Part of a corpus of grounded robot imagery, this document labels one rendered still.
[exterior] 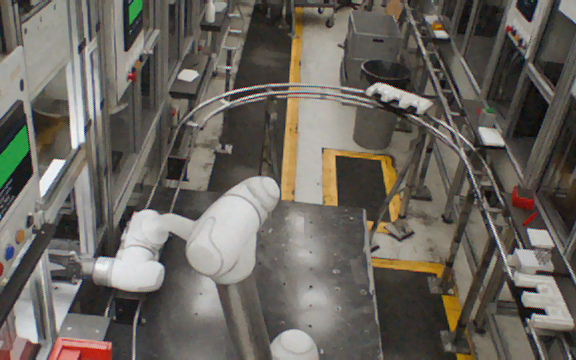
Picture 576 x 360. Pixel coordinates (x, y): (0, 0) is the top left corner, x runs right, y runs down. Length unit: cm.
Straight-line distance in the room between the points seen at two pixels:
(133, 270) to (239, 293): 52
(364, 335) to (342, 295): 22
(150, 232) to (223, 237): 63
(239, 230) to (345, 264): 124
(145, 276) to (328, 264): 93
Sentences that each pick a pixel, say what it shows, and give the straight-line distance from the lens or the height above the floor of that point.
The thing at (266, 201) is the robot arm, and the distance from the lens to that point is 161.
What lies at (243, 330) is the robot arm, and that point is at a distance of 169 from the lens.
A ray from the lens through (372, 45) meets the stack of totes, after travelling 539.
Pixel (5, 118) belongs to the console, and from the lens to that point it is 145.
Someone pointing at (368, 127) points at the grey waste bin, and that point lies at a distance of 486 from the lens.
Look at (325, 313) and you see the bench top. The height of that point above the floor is 68.
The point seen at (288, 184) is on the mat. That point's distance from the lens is 436.
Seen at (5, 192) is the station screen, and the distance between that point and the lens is 145.
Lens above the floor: 240
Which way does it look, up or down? 33 degrees down
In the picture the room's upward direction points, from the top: 8 degrees clockwise
